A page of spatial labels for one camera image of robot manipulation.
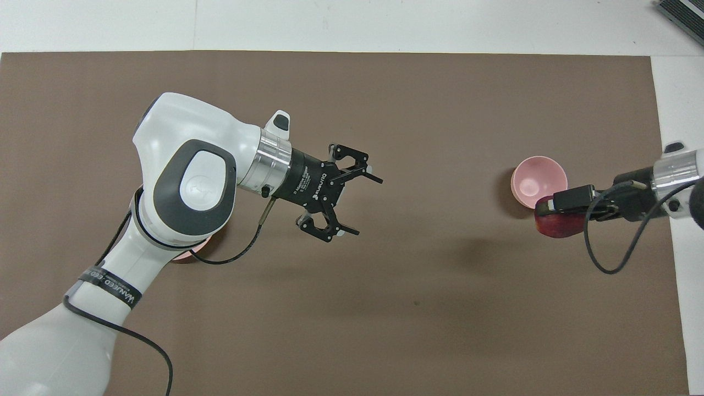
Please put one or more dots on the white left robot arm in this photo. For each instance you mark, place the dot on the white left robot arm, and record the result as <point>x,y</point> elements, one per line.
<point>187,165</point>

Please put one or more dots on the brown table mat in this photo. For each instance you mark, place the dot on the brown table mat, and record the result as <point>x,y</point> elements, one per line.
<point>418,319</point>

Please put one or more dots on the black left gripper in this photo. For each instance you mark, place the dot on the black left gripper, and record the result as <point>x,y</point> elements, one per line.
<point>311,184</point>

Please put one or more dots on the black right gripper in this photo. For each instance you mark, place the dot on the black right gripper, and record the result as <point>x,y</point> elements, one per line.
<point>632,198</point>

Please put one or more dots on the pink bowl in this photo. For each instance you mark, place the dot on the pink bowl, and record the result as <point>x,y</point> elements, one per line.
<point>536,179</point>

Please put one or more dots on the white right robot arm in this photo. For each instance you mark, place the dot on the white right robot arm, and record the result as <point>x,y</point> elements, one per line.
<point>682,176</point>

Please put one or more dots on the red apple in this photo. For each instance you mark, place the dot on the red apple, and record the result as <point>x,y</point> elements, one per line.
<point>558,225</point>

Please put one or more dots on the pink plate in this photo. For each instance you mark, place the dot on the pink plate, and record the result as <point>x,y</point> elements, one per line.
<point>192,256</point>

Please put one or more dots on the grey ribbed metal device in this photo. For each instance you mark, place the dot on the grey ribbed metal device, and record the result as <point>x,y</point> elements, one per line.
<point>685,16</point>

